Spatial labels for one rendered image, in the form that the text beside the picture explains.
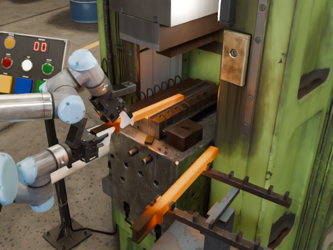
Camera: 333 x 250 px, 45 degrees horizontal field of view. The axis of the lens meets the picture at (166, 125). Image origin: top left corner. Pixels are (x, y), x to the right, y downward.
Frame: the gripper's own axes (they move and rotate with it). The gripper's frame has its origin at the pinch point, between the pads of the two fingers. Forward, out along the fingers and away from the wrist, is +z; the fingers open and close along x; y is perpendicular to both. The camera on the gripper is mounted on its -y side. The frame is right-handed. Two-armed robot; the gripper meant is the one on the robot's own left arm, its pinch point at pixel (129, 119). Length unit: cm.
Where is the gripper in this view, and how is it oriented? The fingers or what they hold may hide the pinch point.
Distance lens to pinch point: 148.5
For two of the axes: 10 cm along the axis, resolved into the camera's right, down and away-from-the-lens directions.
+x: 7.3, 3.5, -5.8
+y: -6.0, 7.4, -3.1
